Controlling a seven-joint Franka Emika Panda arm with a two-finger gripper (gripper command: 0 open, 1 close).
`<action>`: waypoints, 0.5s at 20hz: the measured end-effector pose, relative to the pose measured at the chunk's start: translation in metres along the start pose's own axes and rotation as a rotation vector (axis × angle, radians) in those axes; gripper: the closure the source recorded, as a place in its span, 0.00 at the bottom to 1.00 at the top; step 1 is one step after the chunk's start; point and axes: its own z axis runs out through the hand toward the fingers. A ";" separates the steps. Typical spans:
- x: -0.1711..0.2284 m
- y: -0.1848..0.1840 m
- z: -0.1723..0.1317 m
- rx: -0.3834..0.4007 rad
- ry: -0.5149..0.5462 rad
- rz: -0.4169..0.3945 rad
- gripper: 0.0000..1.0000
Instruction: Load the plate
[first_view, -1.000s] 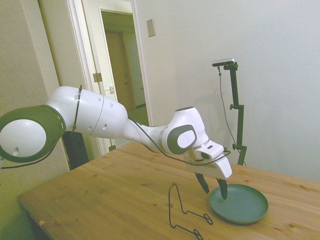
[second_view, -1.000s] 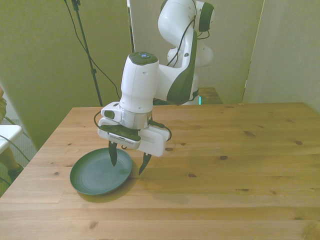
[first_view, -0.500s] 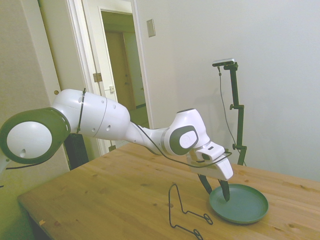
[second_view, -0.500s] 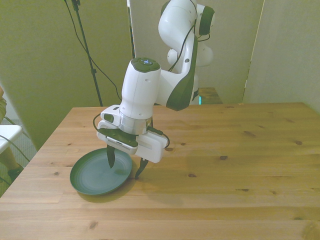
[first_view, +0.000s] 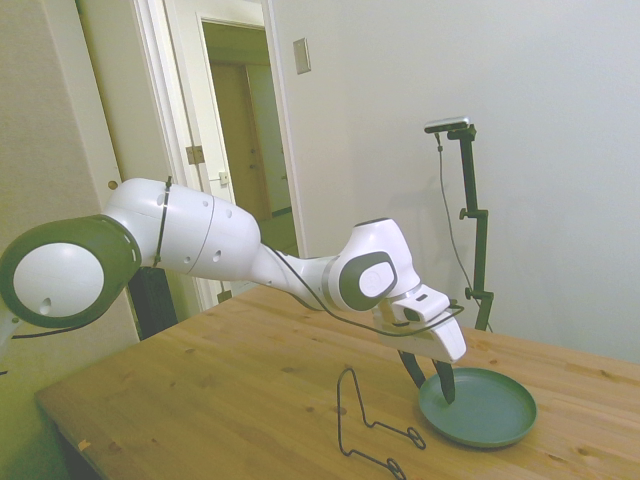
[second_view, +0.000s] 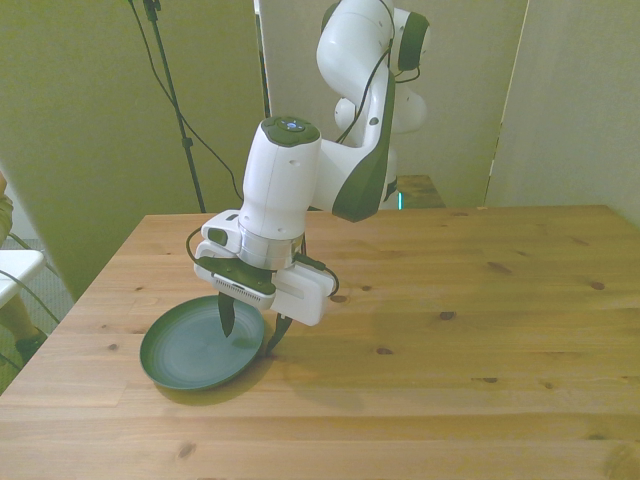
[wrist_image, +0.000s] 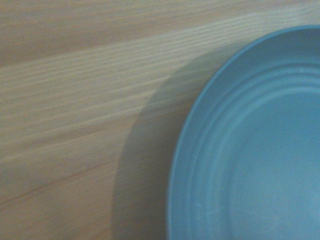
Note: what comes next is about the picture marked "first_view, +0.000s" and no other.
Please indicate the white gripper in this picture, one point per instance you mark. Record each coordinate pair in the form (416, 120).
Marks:
(440, 345)

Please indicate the teal round plate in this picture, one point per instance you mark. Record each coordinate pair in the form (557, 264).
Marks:
(485, 410)

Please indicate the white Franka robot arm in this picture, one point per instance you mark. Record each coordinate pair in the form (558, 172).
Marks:
(200, 235)

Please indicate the metal door strike plate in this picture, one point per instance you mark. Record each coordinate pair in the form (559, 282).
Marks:
(223, 178)

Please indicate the black floor speaker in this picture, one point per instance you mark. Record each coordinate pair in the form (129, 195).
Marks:
(155, 305)

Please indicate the brown wooden inner door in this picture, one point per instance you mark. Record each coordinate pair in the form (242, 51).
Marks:
(240, 140)

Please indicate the metal door hinge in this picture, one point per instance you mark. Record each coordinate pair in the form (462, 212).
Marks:
(195, 154)

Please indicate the orange tape scrap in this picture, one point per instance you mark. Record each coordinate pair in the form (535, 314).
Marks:
(84, 444)

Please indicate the white open door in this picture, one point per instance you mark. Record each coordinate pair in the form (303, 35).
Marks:
(125, 100)

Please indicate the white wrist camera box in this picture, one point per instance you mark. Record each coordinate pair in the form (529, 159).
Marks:
(425, 302)

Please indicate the silver camera on stand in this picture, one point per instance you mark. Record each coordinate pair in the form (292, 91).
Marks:
(447, 124)

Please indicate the grey wall switch plate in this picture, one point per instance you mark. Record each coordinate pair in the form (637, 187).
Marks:
(302, 56)

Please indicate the white door frame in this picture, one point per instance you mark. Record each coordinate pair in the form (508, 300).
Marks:
(172, 100)

